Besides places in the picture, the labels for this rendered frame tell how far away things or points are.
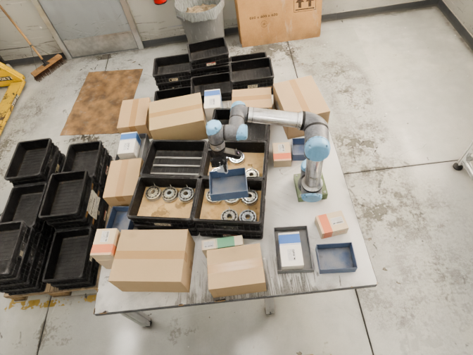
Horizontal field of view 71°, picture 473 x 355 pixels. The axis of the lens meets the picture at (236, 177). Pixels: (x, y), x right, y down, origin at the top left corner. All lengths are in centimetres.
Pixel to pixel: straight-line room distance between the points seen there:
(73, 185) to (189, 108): 115
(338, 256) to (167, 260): 97
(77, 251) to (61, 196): 46
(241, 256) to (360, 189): 159
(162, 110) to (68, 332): 183
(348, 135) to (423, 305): 164
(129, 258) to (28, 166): 167
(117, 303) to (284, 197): 119
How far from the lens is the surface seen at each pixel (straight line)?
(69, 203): 292
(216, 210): 204
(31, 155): 346
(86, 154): 332
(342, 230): 207
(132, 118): 268
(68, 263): 293
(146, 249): 196
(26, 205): 329
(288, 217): 213
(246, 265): 185
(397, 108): 388
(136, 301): 211
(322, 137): 159
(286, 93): 254
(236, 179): 185
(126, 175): 234
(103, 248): 204
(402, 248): 297
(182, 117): 249
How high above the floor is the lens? 259
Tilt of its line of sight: 55 degrees down
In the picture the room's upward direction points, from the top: 11 degrees counter-clockwise
